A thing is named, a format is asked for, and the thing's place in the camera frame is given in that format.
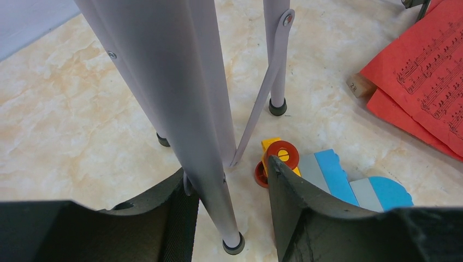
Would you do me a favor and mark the wooden block upper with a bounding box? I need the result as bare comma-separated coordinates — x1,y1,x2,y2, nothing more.
346,73,377,98

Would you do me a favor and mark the red sheet music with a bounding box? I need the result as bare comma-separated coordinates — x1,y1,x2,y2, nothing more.
360,1,462,157
366,89,462,162

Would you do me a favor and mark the white music stand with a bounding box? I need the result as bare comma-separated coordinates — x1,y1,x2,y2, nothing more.
76,1,295,255

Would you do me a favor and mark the toy brick car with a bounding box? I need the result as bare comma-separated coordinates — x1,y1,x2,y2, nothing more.
254,138,414,212

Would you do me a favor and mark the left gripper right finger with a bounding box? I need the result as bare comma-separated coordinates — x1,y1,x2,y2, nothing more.
268,156,462,261

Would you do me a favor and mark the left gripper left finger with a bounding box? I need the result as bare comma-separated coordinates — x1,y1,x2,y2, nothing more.
1,170,199,261

